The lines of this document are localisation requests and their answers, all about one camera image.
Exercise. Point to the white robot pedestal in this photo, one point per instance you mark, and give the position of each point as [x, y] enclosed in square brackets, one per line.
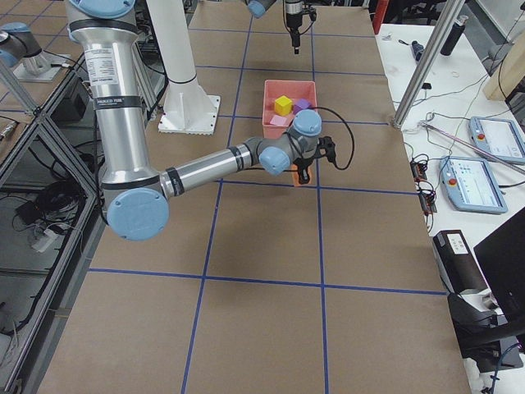
[187, 109]

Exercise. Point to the aluminium frame post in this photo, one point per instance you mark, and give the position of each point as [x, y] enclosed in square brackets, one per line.
[434, 44]

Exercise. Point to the pink foam block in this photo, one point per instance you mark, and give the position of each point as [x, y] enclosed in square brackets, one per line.
[278, 120]

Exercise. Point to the black bottle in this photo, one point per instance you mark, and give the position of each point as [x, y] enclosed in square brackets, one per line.
[454, 35]

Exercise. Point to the teach pendant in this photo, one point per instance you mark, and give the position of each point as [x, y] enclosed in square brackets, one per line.
[471, 186]
[498, 137]

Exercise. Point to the far teach pendant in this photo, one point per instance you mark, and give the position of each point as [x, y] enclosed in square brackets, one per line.
[498, 137]

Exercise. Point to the purple foam block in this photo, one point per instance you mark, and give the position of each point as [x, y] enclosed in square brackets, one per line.
[300, 105]

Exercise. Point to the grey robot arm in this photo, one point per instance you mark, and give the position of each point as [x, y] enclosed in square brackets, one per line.
[259, 8]
[136, 194]

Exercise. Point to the near teach pendant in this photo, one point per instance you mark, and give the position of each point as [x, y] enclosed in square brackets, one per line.
[471, 186]

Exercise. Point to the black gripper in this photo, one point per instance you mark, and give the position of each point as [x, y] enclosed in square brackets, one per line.
[305, 164]
[293, 21]

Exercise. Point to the black monitor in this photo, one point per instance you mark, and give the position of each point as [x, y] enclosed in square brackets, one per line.
[501, 258]

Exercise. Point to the pink plastic bin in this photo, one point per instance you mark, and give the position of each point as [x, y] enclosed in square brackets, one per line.
[294, 89]

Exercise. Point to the black box with label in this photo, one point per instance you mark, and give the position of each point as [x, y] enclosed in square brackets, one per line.
[456, 262]

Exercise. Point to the yellow foam block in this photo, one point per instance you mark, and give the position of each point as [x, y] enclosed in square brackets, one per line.
[283, 106]

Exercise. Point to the orange foam block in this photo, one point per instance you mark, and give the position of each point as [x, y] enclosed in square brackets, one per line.
[295, 179]

